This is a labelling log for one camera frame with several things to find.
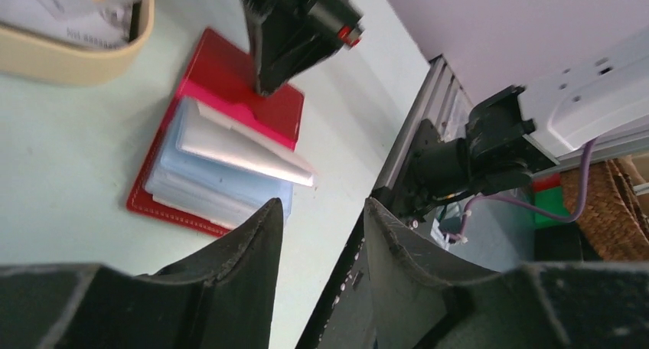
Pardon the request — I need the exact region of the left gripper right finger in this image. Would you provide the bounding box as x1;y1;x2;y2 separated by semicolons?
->
364;198;648;348

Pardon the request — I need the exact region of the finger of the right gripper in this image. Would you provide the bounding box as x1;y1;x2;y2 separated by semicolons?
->
246;8;343;96

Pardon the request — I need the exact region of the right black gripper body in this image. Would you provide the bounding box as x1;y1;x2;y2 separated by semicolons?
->
242;0;364;48

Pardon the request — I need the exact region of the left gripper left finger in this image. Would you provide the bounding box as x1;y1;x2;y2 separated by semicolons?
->
1;198;284;348

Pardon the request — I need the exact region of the red card holder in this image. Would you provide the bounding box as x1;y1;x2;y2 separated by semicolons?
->
126;28;315;236

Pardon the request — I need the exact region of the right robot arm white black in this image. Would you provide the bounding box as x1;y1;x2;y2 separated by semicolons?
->
242;0;648;220

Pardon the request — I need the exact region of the white VIP card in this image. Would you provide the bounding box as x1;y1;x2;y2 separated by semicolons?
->
1;0;142;50

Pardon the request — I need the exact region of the green red box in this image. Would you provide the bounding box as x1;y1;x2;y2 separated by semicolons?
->
532;174;571;230

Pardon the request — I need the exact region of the woven wicker basket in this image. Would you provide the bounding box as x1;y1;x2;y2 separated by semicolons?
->
576;159;648;262

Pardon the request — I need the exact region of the beige oval tray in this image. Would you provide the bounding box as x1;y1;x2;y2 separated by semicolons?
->
1;0;155;86

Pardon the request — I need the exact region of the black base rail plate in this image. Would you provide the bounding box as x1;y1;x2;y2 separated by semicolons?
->
296;118;447;349

